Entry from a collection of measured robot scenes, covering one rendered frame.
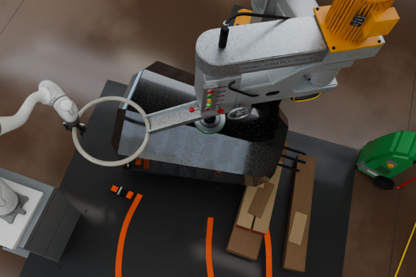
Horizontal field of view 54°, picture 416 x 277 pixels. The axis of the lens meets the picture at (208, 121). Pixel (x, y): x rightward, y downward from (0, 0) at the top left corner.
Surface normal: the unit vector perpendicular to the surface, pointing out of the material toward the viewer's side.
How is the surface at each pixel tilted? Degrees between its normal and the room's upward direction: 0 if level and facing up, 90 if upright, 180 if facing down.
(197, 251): 0
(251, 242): 0
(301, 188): 0
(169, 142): 45
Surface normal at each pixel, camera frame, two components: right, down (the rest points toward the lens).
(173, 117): -0.20, -0.36
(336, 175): 0.07, -0.42
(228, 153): -0.12, 0.33
